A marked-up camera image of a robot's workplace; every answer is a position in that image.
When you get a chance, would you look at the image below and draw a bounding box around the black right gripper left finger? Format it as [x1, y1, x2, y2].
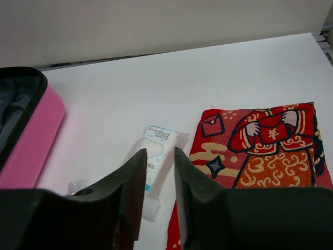
[1, 149, 147, 249]

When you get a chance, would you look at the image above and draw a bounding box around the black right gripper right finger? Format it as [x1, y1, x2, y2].
[174, 148, 332, 249]

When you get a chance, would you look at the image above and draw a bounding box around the small clear plastic bottle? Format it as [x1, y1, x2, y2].
[67, 179, 87, 195]

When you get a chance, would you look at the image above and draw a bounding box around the white wet wipes pack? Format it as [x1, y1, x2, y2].
[123, 126, 189, 221]

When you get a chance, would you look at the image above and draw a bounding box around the red patterned towel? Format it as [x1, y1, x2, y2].
[166, 103, 332, 249]

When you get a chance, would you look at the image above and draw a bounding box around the pink hard-shell suitcase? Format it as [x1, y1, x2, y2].
[1, 67, 65, 189]

